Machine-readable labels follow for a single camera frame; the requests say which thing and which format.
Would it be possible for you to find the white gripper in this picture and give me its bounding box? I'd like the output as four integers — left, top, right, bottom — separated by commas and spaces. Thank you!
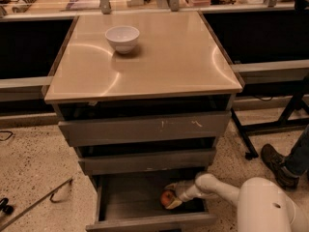
164, 180, 197, 210

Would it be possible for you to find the red apple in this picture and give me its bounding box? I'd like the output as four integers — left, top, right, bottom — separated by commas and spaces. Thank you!
160, 190, 175, 208

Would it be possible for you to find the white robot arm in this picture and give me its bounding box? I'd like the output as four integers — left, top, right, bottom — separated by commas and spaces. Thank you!
160, 172, 309, 232

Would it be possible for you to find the bottom grey drawer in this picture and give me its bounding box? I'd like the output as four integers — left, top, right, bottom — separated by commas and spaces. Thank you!
86, 168, 217, 232

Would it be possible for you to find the grey drawer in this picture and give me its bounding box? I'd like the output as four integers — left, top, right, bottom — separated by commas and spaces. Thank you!
79, 148, 216, 176
59, 111, 231, 147
86, 168, 217, 232

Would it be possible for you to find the top grey drawer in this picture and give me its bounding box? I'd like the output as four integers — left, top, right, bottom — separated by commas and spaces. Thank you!
59, 111, 231, 147

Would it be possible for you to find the middle grey drawer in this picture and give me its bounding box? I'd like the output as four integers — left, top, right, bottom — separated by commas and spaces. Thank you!
79, 148, 216, 176

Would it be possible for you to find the grey drawer cabinet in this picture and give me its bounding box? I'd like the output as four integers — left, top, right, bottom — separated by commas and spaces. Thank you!
43, 11, 243, 232

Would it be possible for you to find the metal rod with hook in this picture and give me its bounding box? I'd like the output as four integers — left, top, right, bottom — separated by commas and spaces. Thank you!
0, 177, 73, 232

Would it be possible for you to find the brown shoe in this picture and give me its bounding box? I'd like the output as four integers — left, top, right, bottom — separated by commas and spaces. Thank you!
261, 144, 299, 189

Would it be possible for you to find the jeans leg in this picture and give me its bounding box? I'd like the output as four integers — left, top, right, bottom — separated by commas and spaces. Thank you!
284, 126, 309, 177

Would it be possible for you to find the white bowl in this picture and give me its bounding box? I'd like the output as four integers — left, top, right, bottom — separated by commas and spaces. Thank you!
105, 26, 140, 54

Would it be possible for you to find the black object on floor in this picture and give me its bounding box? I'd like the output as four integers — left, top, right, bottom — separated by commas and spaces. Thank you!
0, 198, 14, 215

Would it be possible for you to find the black table leg frame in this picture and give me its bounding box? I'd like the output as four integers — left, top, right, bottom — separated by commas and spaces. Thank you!
231, 75, 309, 160

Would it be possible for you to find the black cable on floor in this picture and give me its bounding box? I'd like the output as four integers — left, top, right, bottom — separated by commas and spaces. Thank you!
0, 130, 14, 143

